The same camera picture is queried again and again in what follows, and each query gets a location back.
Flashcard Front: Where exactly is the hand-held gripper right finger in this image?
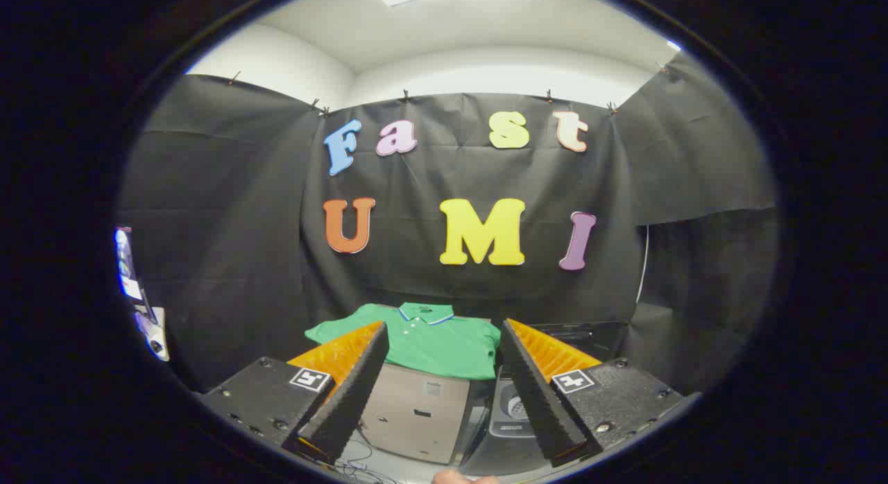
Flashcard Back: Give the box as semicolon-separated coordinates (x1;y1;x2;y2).
499;318;685;468

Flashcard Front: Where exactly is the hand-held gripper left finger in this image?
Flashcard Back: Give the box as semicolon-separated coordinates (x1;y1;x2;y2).
198;321;390;465

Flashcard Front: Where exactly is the dark grey washing machine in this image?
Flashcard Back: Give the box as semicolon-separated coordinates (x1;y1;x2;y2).
458;322;629;478

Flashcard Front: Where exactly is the dark transparent washing machine lid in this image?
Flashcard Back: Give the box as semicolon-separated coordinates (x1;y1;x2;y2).
531;321;629;364

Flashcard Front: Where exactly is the green polo shirt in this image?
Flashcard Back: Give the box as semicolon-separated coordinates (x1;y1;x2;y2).
305;302;502;381

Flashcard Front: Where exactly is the black backdrop cloth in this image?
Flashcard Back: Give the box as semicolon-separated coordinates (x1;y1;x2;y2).
117;53;778;395

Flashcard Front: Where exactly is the colourful printed box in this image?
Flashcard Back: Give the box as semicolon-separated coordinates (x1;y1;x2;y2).
114;225;155;322

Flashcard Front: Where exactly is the bundle of thin cables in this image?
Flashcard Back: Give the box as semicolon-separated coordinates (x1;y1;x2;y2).
323;422;400;484

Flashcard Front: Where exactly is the white cable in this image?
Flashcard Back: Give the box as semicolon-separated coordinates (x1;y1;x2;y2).
634;224;650;306

